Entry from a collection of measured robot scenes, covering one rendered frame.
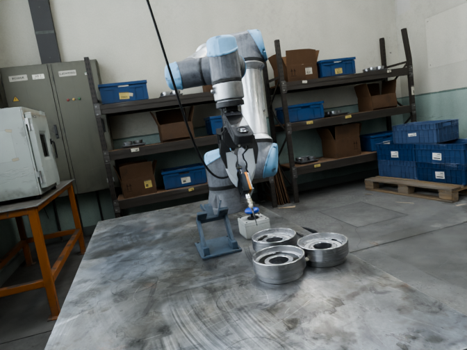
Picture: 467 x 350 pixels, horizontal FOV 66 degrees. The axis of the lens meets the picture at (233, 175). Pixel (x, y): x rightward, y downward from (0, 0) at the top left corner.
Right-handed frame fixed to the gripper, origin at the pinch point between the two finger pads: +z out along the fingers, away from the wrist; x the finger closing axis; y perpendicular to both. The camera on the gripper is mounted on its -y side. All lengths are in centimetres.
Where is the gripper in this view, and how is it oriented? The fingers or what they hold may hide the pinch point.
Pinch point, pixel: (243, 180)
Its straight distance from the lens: 90.8
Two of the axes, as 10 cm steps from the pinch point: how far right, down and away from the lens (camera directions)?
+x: -9.6, 1.8, -2.3
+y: -2.5, -1.0, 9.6
